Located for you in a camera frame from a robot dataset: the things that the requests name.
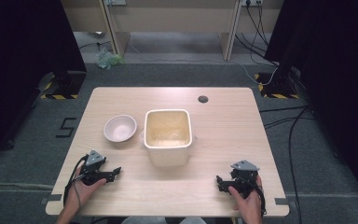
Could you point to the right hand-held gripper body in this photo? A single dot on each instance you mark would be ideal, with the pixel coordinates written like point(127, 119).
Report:
point(244, 182)

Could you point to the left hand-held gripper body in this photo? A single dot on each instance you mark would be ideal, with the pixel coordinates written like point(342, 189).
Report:
point(92, 174)

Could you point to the person's left hand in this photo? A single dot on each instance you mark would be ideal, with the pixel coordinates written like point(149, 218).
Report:
point(82, 193)

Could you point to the person's right hand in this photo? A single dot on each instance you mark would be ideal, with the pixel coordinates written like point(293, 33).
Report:
point(249, 205)

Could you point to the grey tape strip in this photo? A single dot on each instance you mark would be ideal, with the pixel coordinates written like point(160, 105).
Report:
point(282, 201)
point(52, 198)

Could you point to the small white bowl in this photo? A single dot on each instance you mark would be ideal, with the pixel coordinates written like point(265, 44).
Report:
point(120, 128)

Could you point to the cream square plastic container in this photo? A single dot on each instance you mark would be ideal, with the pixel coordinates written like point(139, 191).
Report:
point(167, 133)

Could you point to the black stand base striped tape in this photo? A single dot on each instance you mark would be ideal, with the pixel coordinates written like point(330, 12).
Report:
point(276, 88)
point(63, 87)

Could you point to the green plastic bag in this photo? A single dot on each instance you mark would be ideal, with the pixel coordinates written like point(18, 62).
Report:
point(107, 59)

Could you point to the black curtain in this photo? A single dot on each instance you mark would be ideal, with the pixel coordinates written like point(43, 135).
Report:
point(18, 62)
point(332, 77)

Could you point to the wooden desk frame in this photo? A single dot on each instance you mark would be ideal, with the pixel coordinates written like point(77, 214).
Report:
point(174, 18)

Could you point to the wall power socket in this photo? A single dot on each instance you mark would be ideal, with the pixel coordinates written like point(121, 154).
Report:
point(251, 2)

